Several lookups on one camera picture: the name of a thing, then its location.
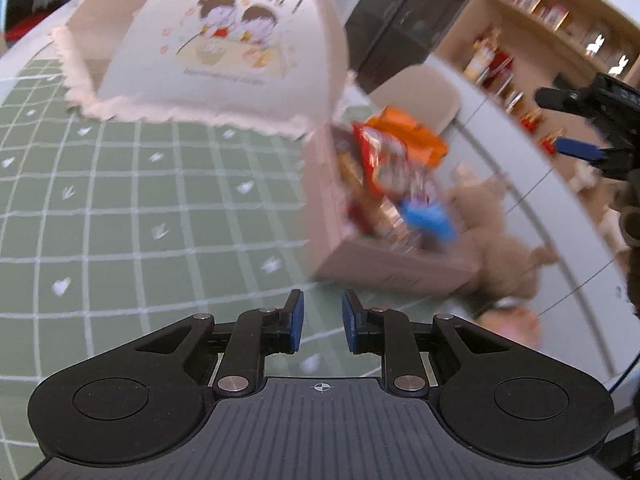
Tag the white sideboard cabinet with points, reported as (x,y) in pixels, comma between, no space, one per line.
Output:
(550,200)

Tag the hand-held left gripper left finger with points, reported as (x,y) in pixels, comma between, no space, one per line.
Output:
(297,321)

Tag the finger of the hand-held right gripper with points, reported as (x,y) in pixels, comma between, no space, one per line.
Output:
(560,99)
(577,149)

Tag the tall red doll figure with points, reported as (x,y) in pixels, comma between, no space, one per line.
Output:
(490,60)

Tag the dark glass cabinet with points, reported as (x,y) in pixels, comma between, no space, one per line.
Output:
(415,15)

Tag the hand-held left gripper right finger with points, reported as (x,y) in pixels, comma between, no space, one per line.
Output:
(350,323)

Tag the beige chair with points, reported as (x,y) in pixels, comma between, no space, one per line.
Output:
(420,95)

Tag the white rabbit figurine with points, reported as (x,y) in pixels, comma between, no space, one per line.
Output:
(595,44)
(620,65)

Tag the orange tissue pack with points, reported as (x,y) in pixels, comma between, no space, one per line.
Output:
(415,132)

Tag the red gold figurine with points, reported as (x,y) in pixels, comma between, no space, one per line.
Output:
(531,120)
(552,142)

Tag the blue snack packet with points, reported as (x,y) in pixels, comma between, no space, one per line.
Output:
(430,220)

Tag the printed dome food cover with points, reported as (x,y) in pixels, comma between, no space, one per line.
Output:
(225,85)

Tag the pink cardboard box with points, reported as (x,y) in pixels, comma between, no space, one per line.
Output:
(400,270)

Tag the large red snack packet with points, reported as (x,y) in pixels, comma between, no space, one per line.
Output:
(385,160)

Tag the green grid tablecloth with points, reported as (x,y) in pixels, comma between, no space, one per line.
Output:
(150,185)

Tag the brown plush toy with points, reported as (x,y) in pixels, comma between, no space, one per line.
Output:
(505,250)

